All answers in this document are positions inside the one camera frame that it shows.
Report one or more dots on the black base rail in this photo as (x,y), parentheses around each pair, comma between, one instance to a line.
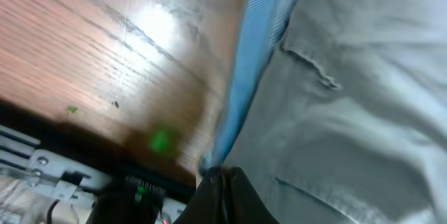
(70,164)

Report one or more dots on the khaki green shorts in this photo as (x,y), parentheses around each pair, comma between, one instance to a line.
(348,122)

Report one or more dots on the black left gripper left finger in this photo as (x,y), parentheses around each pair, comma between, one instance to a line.
(205,207)

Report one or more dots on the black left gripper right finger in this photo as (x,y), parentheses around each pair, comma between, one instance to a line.
(241,203)

